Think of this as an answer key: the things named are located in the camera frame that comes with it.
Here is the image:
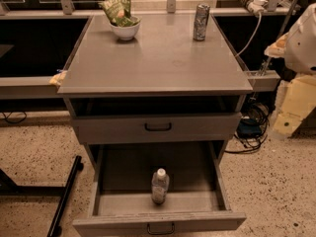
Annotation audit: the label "white power cable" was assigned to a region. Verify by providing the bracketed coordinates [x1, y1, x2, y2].
[234, 11, 263, 58]

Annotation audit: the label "black floor stand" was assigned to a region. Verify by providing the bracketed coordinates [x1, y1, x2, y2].
[0, 155, 84, 237]

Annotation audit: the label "grey drawer cabinet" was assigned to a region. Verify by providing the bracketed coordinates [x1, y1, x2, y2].
[56, 13, 254, 237]

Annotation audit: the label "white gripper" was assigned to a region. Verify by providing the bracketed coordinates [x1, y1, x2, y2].
[264, 34, 316, 137]

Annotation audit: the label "clear plastic water bottle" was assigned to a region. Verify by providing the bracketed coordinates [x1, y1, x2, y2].
[151, 168, 170, 204]

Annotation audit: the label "green snack bag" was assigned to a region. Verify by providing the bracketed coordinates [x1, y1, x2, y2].
[98, 0, 140, 27]

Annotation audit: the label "white ceramic bowl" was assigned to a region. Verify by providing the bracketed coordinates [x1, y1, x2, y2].
[110, 17, 141, 40]

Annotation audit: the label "blue box on floor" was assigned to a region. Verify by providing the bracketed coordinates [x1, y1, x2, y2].
[237, 118, 262, 138]

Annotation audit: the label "silver drink can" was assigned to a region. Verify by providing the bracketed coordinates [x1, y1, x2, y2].
[193, 4, 210, 41]

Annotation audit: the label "black cable on floor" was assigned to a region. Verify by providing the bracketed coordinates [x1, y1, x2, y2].
[0, 111, 28, 124]

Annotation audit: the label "yellow tape scrap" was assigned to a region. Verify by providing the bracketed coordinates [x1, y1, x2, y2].
[49, 70, 67, 87]

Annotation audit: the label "tangled black floor cables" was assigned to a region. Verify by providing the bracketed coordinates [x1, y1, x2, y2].
[224, 101, 271, 155]

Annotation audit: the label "open lower drawer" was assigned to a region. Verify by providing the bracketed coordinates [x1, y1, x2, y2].
[73, 142, 246, 237]

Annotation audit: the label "closed upper drawer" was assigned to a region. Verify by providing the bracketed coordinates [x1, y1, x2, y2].
[71, 113, 241, 144]

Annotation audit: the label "white power strip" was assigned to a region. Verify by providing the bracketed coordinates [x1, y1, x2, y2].
[239, 0, 267, 16]

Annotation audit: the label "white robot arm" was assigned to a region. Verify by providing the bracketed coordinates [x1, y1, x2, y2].
[265, 3, 316, 139]

